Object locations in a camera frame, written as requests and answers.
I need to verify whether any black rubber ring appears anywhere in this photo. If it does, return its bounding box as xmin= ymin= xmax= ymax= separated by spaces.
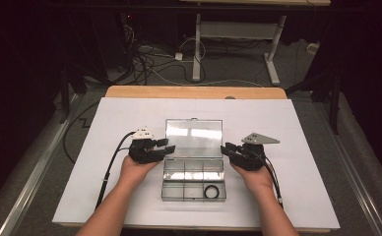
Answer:
xmin=204 ymin=184 xmax=221 ymax=200

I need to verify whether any person's left hand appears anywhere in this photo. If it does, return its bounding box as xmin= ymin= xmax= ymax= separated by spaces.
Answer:
xmin=117 ymin=154 xmax=161 ymax=190

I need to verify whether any tangle of floor cables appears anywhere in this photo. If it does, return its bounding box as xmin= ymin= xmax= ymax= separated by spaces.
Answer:
xmin=121 ymin=23 xmax=210 ymax=87

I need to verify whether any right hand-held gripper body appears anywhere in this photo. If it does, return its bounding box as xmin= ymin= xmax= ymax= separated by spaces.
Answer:
xmin=227 ymin=132 xmax=281 ymax=172

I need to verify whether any black floor cable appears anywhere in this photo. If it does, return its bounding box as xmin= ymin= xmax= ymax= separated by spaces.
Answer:
xmin=62 ymin=101 xmax=100 ymax=165

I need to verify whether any metal floor rail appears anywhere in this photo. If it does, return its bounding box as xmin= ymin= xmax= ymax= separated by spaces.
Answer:
xmin=0 ymin=92 xmax=85 ymax=236
xmin=313 ymin=101 xmax=382 ymax=236

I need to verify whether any clear plastic compartment box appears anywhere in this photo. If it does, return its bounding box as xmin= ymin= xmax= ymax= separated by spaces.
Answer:
xmin=160 ymin=117 xmax=228 ymax=203

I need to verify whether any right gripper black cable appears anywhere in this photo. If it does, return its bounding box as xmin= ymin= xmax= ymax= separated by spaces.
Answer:
xmin=254 ymin=150 xmax=285 ymax=209

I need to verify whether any wooden table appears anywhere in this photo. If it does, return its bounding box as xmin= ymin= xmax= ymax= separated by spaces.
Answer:
xmin=104 ymin=85 xmax=288 ymax=100

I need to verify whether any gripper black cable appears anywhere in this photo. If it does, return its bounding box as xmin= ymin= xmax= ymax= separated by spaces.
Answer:
xmin=254 ymin=150 xmax=285 ymax=209
xmin=95 ymin=131 xmax=138 ymax=210

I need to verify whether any black stand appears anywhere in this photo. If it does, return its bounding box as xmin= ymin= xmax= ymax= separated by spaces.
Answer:
xmin=286 ymin=63 xmax=343 ymax=136
xmin=59 ymin=63 xmax=89 ymax=125

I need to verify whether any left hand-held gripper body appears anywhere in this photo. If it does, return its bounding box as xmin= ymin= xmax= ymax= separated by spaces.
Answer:
xmin=128 ymin=126 xmax=166 ymax=165

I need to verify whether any white desk frame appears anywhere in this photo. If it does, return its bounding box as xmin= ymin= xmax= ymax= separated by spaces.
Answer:
xmin=192 ymin=13 xmax=287 ymax=87

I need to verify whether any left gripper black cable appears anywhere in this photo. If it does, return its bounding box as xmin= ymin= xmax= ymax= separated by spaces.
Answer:
xmin=95 ymin=131 xmax=138 ymax=210

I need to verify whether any person's right hand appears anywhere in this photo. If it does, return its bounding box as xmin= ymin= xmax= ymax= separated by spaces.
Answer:
xmin=229 ymin=161 xmax=275 ymax=195

